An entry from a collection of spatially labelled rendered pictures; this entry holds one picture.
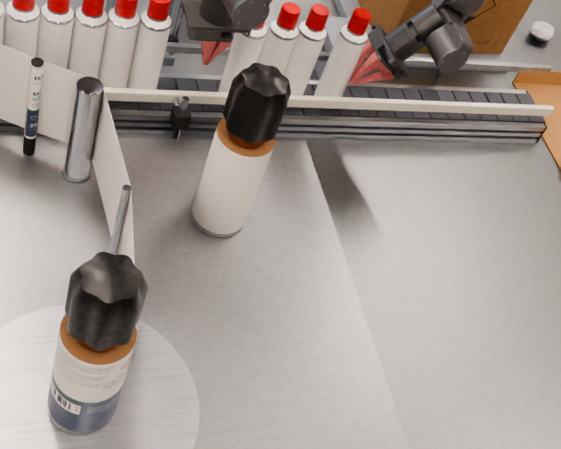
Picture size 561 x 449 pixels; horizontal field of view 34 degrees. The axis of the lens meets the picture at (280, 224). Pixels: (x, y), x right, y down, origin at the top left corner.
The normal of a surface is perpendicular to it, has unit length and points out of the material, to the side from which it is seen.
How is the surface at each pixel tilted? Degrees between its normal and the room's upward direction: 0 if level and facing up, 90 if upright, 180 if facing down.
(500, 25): 90
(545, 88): 0
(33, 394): 0
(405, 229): 0
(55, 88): 90
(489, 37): 90
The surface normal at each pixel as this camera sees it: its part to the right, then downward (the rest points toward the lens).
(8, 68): -0.25, 0.69
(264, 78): 0.27, -0.62
